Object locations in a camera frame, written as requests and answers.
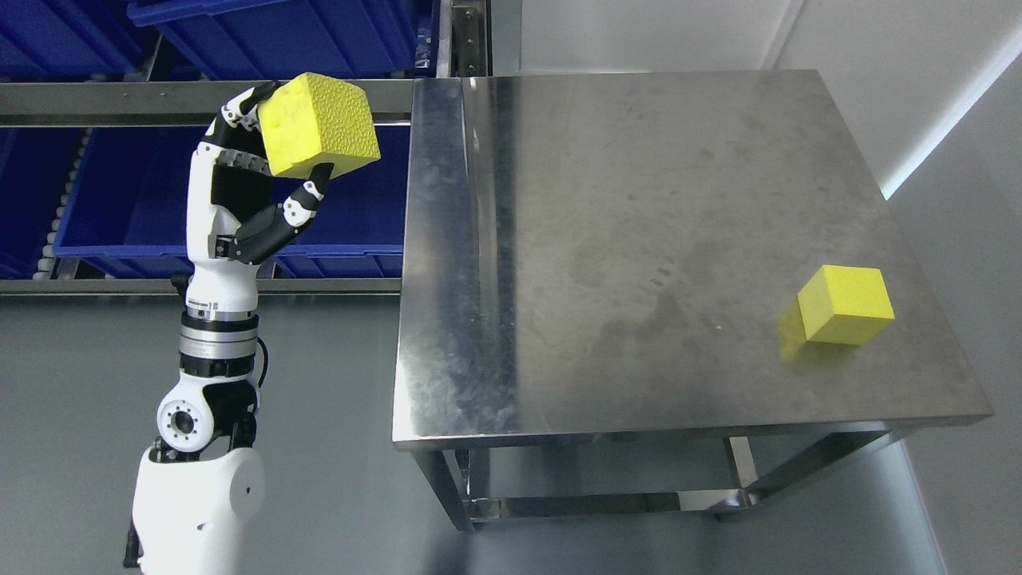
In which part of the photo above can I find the blue bin far left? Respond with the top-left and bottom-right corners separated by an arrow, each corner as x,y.
1,1 -> 154,280

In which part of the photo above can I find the stainless steel table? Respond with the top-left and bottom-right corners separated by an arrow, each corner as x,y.
393,70 -> 992,531

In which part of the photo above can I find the yellow foam block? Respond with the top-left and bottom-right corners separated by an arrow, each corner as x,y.
797,263 -> 897,346
256,73 -> 381,179

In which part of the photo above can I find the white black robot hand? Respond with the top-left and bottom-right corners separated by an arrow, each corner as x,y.
184,81 -> 333,323

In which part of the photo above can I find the blue bin upper shelf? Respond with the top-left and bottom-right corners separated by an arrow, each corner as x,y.
125,1 -> 435,81

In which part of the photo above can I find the grey metal shelf rack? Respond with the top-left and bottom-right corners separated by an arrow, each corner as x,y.
2,1 -> 493,297

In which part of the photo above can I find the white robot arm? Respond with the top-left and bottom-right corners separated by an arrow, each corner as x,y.
123,309 -> 266,574

